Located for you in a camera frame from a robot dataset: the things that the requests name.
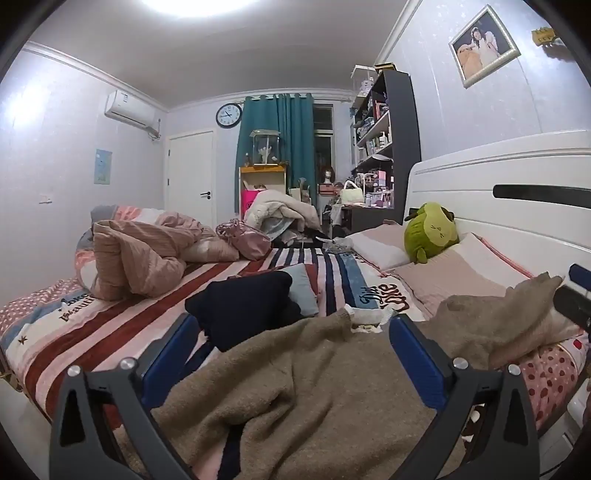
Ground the dark bookshelf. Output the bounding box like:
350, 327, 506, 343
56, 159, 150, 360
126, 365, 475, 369
350, 70, 422, 227

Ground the teal curtain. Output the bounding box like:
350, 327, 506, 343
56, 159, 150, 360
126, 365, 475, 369
235, 92, 319, 217

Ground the light blue wall poster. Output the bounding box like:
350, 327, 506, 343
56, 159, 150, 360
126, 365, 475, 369
95, 148, 113, 185

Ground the white patterned cloth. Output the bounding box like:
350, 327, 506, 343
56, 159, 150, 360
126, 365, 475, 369
344, 305, 394, 334

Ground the large pink and white pillow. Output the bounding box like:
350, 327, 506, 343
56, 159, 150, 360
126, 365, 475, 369
392, 233, 583, 344

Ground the pink quilt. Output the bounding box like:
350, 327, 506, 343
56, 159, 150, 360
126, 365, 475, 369
76, 205, 241, 301

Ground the window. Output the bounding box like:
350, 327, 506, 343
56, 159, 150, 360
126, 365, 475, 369
313, 104, 334, 178

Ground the pink shopping bag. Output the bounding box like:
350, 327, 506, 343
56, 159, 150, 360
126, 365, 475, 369
240, 187, 260, 217

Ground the framed picture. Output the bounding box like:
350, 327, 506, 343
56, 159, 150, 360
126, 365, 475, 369
449, 4, 522, 89

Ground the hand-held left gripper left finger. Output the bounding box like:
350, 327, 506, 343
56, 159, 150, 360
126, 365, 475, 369
48, 314, 201, 480

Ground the pink satin bag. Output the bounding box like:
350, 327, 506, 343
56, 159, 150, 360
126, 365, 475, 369
216, 218, 273, 260

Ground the yellow-topped cabinet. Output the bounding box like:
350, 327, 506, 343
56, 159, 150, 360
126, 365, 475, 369
239, 165, 289, 217

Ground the brown knit sweater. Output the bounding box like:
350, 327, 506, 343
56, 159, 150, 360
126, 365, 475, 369
115, 272, 583, 480

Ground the ceiling lamp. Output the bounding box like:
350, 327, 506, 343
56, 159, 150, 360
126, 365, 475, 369
139, 0, 280, 20

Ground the white handbag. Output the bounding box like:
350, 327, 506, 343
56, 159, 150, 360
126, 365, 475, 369
341, 180, 365, 205

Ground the round wall clock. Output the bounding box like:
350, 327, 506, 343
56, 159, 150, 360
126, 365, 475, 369
216, 103, 243, 128

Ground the white air conditioner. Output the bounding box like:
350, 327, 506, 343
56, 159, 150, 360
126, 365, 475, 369
104, 90, 162, 139

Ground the dark desk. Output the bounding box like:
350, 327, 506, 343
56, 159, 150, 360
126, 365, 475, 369
330, 203, 403, 240

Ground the light blue cloth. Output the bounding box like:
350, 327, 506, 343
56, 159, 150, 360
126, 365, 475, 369
276, 263, 321, 318

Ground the striped bed sheet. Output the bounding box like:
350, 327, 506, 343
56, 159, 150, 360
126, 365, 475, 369
0, 240, 591, 480

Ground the glass display case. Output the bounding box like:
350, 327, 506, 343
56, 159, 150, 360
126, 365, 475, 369
249, 130, 282, 167

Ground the white door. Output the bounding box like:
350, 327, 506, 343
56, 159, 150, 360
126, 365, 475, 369
166, 130, 218, 227

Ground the yellow wall ornament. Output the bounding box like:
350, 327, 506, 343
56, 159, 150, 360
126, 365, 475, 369
531, 27, 567, 48

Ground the white headboard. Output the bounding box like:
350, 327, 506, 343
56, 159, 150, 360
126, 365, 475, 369
406, 131, 591, 289

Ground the clear plastic bag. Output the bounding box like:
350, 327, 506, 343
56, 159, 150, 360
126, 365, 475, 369
323, 237, 357, 256

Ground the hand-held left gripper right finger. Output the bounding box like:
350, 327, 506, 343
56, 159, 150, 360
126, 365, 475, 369
388, 315, 541, 480

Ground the green plush toy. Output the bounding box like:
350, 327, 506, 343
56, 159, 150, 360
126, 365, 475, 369
404, 202, 461, 265

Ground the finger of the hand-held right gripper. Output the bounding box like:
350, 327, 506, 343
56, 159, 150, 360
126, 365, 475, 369
553, 285, 591, 332
569, 263, 591, 292

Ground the beige bedding pile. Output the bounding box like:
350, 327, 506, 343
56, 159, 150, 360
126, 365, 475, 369
244, 189, 320, 241

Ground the dark navy garment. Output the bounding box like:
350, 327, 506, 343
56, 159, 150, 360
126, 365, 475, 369
185, 271, 306, 352

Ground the small pink and white pillow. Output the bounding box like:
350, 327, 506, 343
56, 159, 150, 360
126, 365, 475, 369
345, 224, 416, 271

